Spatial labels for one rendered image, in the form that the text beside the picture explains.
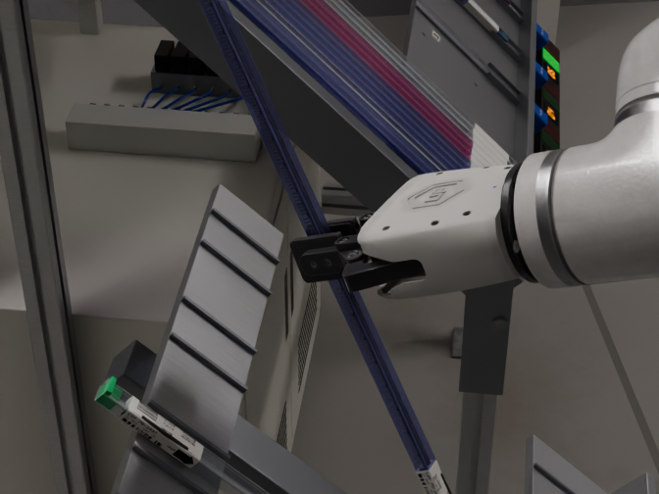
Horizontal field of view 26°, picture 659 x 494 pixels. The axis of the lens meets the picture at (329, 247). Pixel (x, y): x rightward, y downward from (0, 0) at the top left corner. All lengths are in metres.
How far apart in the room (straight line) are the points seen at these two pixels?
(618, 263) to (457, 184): 0.13
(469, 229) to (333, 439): 1.56
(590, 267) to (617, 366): 1.74
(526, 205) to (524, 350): 1.75
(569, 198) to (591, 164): 0.02
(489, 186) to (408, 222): 0.06
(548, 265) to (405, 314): 1.80
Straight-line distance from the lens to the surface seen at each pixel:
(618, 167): 0.83
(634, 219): 0.82
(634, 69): 0.86
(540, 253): 0.85
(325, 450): 2.38
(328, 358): 2.55
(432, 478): 1.02
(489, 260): 0.86
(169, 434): 0.94
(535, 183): 0.85
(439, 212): 0.88
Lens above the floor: 1.69
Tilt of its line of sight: 37 degrees down
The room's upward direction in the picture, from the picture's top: straight up
